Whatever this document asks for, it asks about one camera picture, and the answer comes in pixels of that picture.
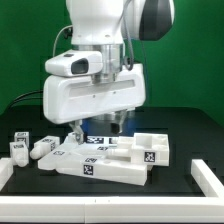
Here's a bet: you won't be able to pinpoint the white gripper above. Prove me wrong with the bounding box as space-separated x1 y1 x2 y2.
43 64 146 144

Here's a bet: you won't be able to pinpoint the white long side rail front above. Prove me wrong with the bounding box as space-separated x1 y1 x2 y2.
56 154 147 186

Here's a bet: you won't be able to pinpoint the white long side rail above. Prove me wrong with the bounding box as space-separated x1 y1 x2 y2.
38 143 109 170
56 154 147 186

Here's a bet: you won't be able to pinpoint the white long side rail back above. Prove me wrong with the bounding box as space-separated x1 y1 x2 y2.
38 143 109 170

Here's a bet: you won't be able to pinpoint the white chair seat block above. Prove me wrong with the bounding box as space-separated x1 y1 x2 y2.
108 133 170 166

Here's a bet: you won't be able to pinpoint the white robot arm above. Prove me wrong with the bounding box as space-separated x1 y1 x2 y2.
43 0 175 144

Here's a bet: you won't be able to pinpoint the white flat back panel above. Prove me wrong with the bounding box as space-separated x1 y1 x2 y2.
86 136 118 145

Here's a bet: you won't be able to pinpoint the white left fence block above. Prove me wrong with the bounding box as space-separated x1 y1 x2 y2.
0 158 13 191

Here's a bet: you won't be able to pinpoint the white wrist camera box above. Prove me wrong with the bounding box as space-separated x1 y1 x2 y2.
45 50 103 77

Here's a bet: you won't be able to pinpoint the black base cables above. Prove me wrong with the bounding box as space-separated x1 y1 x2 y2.
6 89 44 110

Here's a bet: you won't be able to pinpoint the grey camera cable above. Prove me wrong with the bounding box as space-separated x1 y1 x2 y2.
52 25 73 61

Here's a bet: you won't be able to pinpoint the white front fence rail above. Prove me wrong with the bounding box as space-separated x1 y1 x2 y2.
0 196 224 223

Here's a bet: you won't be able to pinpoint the white fence rail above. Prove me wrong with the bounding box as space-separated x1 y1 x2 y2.
0 196 224 223
191 159 224 199

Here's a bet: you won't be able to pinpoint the white right fence rail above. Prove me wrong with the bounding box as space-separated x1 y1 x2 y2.
191 159 224 199

